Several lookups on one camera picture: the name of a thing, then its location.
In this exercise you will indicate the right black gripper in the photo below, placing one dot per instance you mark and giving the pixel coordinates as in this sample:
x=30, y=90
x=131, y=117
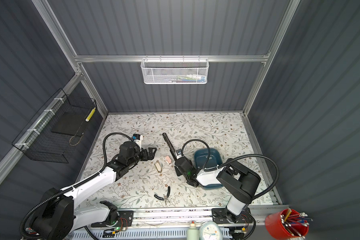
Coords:
x=178, y=172

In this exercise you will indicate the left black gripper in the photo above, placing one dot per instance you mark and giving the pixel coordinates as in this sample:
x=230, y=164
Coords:
x=151, y=154

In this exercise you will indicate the beige staple remover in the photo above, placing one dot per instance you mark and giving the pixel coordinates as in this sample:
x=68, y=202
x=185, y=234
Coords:
x=158, y=167

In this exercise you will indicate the black stapler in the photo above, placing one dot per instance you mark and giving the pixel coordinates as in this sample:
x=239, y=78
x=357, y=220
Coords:
x=172, y=149

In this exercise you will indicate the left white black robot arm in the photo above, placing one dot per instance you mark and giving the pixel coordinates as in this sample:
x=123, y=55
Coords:
x=57, y=214

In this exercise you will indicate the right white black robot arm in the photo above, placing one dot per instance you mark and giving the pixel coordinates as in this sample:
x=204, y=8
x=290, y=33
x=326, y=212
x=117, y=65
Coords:
x=241, y=182

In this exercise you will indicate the teal plastic tray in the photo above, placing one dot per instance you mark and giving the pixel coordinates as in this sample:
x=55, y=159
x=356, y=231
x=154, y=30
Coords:
x=200, y=157

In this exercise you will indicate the white glue bottle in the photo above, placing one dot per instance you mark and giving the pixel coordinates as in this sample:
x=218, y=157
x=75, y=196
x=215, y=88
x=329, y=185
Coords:
x=193, y=232

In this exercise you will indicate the white desk clock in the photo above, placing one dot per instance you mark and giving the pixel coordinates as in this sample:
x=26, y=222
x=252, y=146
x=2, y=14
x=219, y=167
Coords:
x=210, y=231

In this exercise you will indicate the yellow marker in basket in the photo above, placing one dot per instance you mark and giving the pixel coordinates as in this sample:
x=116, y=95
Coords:
x=90, y=115

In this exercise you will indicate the black pad in basket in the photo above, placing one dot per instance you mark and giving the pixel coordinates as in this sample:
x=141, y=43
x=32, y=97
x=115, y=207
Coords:
x=71, y=124

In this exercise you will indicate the red pencil cup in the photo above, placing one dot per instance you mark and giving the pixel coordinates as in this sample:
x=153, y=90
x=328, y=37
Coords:
x=288, y=224

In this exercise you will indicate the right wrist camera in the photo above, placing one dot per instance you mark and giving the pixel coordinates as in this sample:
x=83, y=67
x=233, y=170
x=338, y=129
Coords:
x=179, y=156

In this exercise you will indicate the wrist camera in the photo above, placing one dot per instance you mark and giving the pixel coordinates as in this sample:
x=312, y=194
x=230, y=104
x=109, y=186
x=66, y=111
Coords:
x=179, y=156
x=137, y=138

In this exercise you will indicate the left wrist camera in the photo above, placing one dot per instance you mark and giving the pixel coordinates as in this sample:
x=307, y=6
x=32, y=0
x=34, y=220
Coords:
x=137, y=138

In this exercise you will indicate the black handled pliers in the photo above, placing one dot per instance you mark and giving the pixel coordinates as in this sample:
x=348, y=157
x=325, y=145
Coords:
x=165, y=197

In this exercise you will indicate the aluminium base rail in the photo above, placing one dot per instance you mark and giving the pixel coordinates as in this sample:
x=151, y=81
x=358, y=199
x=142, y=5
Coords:
x=145, y=218

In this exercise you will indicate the white wire mesh basket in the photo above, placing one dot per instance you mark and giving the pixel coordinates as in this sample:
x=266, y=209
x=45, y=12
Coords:
x=175, y=73

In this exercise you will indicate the black wire basket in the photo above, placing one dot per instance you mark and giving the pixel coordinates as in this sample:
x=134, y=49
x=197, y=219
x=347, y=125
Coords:
x=55, y=134

